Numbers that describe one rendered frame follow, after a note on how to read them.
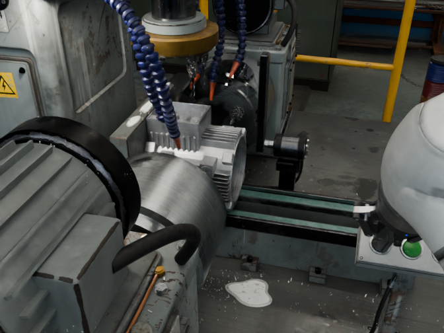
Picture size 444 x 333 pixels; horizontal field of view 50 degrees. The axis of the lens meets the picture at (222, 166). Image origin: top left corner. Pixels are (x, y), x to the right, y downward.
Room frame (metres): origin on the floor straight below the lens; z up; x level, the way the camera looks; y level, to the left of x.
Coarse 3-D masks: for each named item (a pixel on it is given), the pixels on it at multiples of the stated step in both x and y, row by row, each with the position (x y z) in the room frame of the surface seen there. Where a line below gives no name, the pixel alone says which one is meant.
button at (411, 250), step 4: (404, 244) 0.61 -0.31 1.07; (408, 244) 0.61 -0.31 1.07; (412, 244) 0.61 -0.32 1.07; (416, 244) 0.61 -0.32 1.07; (404, 248) 0.60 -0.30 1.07; (408, 248) 0.60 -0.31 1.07; (412, 248) 0.60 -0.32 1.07; (416, 248) 0.60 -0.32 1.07; (420, 248) 0.60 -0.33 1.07; (404, 252) 0.60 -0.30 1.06; (408, 252) 0.60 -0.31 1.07; (412, 252) 0.60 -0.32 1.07; (416, 252) 0.60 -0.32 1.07; (420, 252) 0.60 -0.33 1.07; (408, 256) 0.60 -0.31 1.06; (412, 256) 0.59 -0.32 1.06; (416, 256) 0.60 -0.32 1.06
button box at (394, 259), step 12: (360, 228) 0.65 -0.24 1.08; (360, 240) 0.63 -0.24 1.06; (420, 240) 0.62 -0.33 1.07; (360, 252) 0.61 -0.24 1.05; (372, 252) 0.61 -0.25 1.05; (384, 252) 0.61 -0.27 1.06; (396, 252) 0.61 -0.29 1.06; (360, 264) 0.62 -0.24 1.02; (372, 264) 0.60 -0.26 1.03; (384, 264) 0.59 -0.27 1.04; (396, 264) 0.59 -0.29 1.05; (408, 264) 0.59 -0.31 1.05; (420, 264) 0.59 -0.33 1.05; (432, 264) 0.58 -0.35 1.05; (420, 276) 0.60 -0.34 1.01; (432, 276) 0.59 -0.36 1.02
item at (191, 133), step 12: (180, 108) 1.03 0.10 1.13; (192, 108) 1.02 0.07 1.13; (204, 108) 1.00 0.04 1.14; (156, 120) 0.94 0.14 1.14; (180, 120) 0.97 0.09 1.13; (192, 120) 0.93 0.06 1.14; (204, 120) 0.96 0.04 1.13; (156, 132) 0.94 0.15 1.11; (180, 132) 0.93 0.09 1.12; (192, 132) 0.92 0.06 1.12; (168, 144) 0.93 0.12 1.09; (180, 144) 0.93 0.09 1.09; (192, 144) 0.92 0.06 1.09
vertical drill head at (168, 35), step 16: (160, 0) 0.94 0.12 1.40; (176, 0) 0.94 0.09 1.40; (192, 0) 0.96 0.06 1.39; (144, 16) 0.98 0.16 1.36; (160, 16) 0.94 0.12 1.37; (176, 16) 0.94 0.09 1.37; (192, 16) 0.96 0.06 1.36; (160, 32) 0.92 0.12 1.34; (176, 32) 0.91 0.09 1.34; (192, 32) 0.93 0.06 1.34; (208, 32) 0.94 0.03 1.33; (160, 48) 0.89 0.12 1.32; (176, 48) 0.89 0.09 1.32; (192, 48) 0.90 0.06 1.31; (208, 48) 0.92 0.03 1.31; (192, 64) 0.92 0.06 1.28; (192, 80) 0.93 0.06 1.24; (192, 96) 0.93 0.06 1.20
